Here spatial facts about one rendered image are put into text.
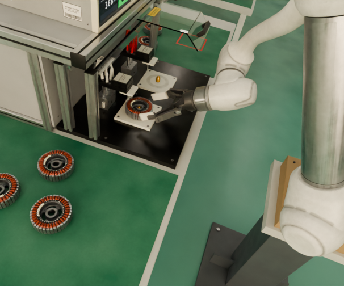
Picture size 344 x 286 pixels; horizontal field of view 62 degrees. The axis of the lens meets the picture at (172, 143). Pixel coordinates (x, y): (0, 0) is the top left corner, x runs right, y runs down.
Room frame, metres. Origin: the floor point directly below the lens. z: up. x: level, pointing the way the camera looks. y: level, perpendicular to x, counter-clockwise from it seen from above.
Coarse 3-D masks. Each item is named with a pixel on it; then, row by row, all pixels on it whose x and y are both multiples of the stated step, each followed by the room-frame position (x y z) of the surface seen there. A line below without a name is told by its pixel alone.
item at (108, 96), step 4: (100, 92) 0.89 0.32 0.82; (108, 92) 0.90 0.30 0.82; (112, 92) 0.91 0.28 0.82; (100, 96) 0.86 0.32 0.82; (104, 96) 0.87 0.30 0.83; (108, 96) 0.88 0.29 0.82; (112, 96) 0.90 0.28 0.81; (100, 100) 0.86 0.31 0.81; (104, 100) 0.86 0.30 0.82; (108, 100) 0.86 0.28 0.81; (112, 100) 0.90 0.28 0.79; (100, 104) 0.86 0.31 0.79; (108, 104) 0.86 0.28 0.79; (104, 108) 0.86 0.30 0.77; (108, 108) 0.86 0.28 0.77
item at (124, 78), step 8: (120, 72) 0.92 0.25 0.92; (104, 80) 0.88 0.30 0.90; (112, 80) 0.86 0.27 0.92; (120, 80) 0.87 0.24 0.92; (128, 80) 0.88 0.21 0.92; (104, 88) 0.89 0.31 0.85; (112, 88) 0.85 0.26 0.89; (120, 88) 0.85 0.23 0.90; (128, 88) 0.86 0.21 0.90; (136, 88) 0.90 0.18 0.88
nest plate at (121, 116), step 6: (120, 108) 0.87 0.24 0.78; (144, 108) 0.90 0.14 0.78; (156, 108) 0.92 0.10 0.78; (120, 114) 0.84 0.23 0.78; (126, 114) 0.84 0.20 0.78; (120, 120) 0.81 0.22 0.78; (126, 120) 0.81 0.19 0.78; (132, 120) 0.82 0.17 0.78; (138, 120) 0.82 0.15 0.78; (144, 120) 0.83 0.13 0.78; (150, 120) 0.84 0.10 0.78; (138, 126) 0.80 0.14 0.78; (144, 126) 0.80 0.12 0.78; (150, 126) 0.81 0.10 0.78
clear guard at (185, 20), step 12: (156, 0) 1.30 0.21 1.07; (144, 12) 1.15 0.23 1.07; (168, 12) 1.20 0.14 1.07; (180, 12) 1.23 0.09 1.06; (192, 12) 1.26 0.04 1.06; (156, 24) 1.07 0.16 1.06; (168, 24) 1.09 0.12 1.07; (180, 24) 1.12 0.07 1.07; (192, 24) 1.14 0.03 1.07; (192, 36) 1.08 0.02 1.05; (204, 36) 1.18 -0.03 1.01
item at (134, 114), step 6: (126, 102) 0.88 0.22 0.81; (132, 102) 0.88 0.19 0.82; (138, 102) 0.90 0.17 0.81; (144, 102) 0.90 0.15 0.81; (150, 102) 0.91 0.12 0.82; (126, 108) 0.84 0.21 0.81; (132, 108) 0.85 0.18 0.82; (138, 108) 0.86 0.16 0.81; (150, 108) 0.87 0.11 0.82; (132, 114) 0.82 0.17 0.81; (138, 114) 0.83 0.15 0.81
